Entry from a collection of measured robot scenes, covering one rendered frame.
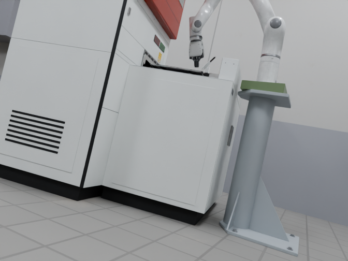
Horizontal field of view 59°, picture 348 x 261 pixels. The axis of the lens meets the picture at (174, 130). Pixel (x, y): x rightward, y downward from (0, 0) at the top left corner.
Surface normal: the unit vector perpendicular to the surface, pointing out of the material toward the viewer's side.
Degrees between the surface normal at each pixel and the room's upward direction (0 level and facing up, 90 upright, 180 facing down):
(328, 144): 90
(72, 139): 90
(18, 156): 90
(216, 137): 90
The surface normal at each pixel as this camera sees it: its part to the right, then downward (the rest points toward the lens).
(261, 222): -0.39, -0.13
